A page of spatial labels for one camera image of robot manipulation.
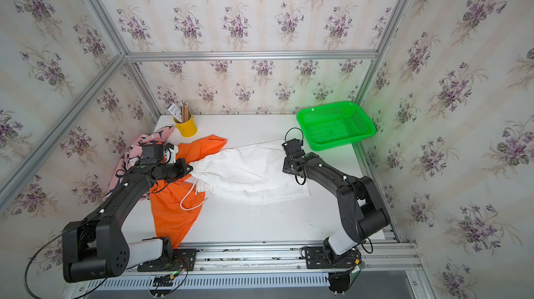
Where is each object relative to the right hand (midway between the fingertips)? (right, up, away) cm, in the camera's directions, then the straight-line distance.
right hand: (293, 166), depth 92 cm
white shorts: (-21, -3, +4) cm, 21 cm away
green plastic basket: (+25, +19, +23) cm, 39 cm away
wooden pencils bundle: (-54, +26, +12) cm, 61 cm away
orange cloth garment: (-50, -14, -6) cm, 53 cm away
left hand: (-43, +1, -7) cm, 44 cm away
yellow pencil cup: (-53, +18, +13) cm, 57 cm away
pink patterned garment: (-71, +5, -1) cm, 72 cm away
